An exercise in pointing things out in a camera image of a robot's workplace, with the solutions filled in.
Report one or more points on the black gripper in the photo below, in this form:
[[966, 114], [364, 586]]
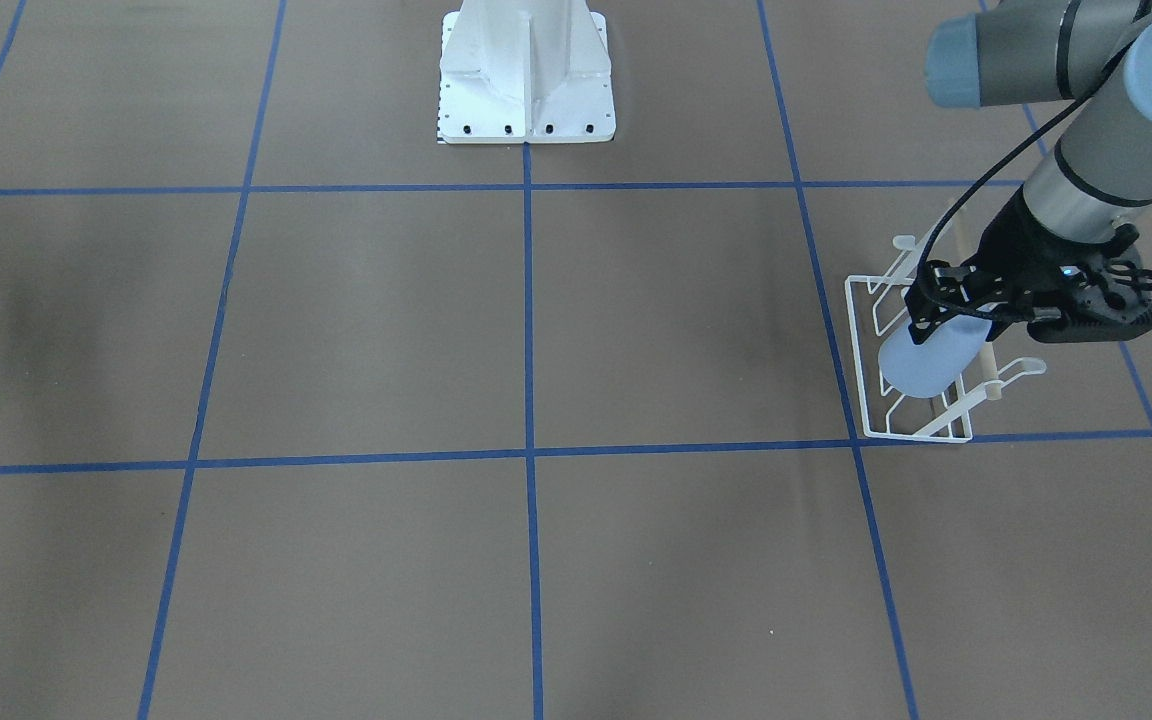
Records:
[[1012, 244]]

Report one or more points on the light blue plastic cup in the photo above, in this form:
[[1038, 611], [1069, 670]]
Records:
[[928, 369]]

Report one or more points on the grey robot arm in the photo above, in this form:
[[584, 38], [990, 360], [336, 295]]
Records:
[[1095, 55]]

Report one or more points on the white wire cup holder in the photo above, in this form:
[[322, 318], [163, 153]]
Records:
[[876, 308]]

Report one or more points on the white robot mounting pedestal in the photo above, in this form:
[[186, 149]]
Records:
[[525, 72]]

